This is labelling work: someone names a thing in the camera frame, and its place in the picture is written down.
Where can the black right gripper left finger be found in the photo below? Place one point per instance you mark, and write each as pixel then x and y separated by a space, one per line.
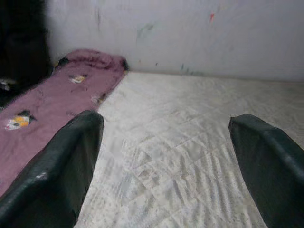
pixel 47 190

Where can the purple cartoon print blanket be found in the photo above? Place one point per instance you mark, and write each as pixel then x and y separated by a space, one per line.
pixel 59 95

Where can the white quilted mattress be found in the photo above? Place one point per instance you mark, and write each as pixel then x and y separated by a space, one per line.
pixel 178 130

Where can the black white-printed bag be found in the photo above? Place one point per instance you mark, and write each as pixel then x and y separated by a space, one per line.
pixel 6 84

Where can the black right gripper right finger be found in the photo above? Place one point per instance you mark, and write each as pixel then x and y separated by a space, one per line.
pixel 278 185

